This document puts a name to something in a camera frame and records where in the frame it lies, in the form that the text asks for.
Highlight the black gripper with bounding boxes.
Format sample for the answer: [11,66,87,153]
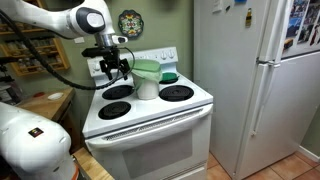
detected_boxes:
[99,49,132,81]

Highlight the white dust bin green lid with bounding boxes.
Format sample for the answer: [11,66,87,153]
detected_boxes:
[130,58,163,101]

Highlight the large black coil burner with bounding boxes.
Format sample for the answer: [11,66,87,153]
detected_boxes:
[101,84,135,101]
[158,84,195,102]

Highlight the small black coil burner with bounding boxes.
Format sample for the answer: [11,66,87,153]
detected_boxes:
[159,78,179,85]
[97,101,132,121]

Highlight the green round pad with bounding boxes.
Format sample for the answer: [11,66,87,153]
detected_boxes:
[159,72,180,83]

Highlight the small white dish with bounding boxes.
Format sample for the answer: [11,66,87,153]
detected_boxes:
[47,92,64,101]

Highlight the wooden side table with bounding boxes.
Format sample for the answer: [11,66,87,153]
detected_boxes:
[16,87,83,154]

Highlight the white electric stove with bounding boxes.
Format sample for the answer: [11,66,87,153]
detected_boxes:
[81,46,214,180]

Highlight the wooden robot platform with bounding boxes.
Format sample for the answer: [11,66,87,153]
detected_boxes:
[72,147,114,180]

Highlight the white paper note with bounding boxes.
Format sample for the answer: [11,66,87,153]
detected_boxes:
[212,0,223,14]

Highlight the white refrigerator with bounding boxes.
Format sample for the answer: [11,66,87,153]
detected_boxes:
[193,0,320,180]

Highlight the yellow black bottle magnet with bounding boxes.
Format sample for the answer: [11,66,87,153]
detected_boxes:
[245,8,253,28]

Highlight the yellow fridge magnet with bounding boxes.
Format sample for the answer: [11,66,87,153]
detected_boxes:
[283,38,294,51]

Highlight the landscape photo print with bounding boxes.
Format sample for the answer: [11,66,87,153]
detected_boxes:
[285,0,310,39]

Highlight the people photo print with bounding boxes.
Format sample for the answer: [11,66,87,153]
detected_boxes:
[297,0,320,47]

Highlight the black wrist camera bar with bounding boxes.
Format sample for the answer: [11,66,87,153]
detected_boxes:
[81,47,113,58]

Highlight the floral decorative wall plate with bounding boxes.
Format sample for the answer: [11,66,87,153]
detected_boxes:
[118,9,145,39]

